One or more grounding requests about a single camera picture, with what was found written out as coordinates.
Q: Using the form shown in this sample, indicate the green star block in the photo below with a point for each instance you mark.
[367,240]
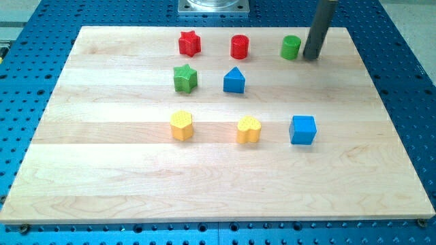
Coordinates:
[185,79]

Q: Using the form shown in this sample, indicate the red cylinder block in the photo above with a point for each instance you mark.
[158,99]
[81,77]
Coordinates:
[239,46]

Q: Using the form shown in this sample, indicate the green cylinder block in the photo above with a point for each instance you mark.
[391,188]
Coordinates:
[290,47]

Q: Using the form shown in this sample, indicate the yellow hexagon block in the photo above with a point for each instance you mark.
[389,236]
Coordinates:
[181,125]

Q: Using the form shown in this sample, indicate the blue cube block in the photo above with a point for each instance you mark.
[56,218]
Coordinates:
[302,130]

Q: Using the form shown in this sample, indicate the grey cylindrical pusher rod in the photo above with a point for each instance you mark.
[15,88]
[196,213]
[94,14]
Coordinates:
[323,16]

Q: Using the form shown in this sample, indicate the board corner screw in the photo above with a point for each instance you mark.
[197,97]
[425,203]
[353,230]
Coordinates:
[24,228]
[422,223]

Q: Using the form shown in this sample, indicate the red star block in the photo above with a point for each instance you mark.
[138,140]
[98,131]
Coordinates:
[189,43]

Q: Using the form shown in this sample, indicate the board corner screw left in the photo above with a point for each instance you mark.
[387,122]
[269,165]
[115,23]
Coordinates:
[24,228]

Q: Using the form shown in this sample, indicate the board corner screw right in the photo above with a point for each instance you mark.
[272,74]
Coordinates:
[422,223]

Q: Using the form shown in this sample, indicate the yellow heart block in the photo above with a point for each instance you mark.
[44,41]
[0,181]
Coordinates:
[248,130]

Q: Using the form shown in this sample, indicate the wooden board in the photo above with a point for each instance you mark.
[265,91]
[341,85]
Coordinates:
[103,151]

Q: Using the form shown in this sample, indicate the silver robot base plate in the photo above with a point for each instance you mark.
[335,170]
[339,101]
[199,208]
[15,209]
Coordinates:
[213,6]

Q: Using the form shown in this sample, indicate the blue triangle-top block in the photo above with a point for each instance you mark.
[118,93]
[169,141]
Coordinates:
[234,81]

